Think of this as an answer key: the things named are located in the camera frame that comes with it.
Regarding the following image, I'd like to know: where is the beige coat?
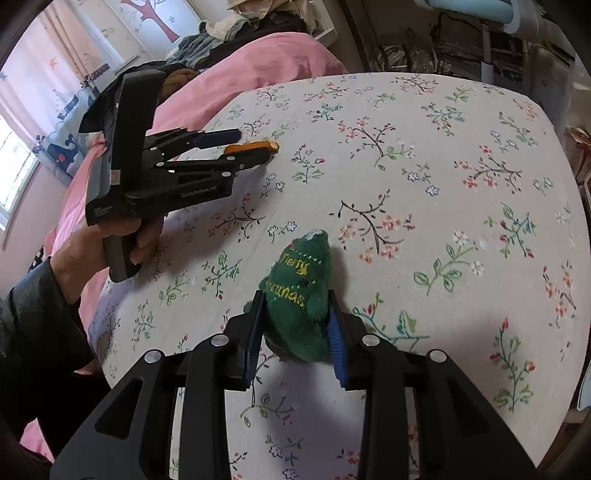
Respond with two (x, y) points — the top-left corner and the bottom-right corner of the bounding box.
(228, 0), (296, 21)

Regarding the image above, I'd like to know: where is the person's left forearm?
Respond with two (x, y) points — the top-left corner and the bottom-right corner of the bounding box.
(0, 256), (109, 416)

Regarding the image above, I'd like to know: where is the pink boat print curtain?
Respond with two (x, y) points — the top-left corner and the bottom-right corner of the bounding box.
(0, 9), (125, 181)

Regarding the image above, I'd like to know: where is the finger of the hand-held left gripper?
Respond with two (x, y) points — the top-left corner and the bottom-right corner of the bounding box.
(158, 150), (271, 180)
(145, 127), (242, 156)

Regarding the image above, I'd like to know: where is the window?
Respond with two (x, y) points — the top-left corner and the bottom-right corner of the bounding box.
(0, 115), (40, 229)

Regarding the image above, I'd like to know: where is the grey blue desk chair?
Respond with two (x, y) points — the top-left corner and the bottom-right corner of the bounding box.
(418, 0), (555, 75)

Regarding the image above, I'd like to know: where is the green plush toy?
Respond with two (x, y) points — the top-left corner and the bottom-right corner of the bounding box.
(244, 229), (334, 364)

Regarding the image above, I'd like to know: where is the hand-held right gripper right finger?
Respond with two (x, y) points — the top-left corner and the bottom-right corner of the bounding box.
(327, 290), (539, 480)

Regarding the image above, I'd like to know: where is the black garment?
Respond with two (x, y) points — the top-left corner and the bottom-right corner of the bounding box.
(217, 14), (310, 51)

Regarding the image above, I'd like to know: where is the clear plastic bag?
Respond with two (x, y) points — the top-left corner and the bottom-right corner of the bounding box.
(531, 41), (583, 134)

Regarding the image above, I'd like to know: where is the brown plush cloth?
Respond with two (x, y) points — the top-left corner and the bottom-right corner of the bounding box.
(159, 68), (198, 100)

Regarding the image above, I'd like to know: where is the pink bedspread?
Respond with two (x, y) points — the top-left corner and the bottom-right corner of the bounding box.
(21, 31), (349, 464)

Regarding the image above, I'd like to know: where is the blue denim clothing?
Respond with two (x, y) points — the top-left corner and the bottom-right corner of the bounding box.
(165, 31), (222, 65)

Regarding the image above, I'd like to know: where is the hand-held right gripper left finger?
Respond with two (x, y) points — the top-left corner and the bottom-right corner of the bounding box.
(48, 290), (267, 480)

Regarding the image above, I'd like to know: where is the person's left hand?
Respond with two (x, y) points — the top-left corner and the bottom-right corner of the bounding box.
(50, 215), (165, 305)

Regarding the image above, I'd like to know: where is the floral tablecloth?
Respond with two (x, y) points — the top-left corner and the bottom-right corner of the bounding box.
(85, 71), (587, 480)

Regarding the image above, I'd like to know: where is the cream cloth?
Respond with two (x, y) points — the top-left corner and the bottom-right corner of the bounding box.
(205, 16), (252, 42)

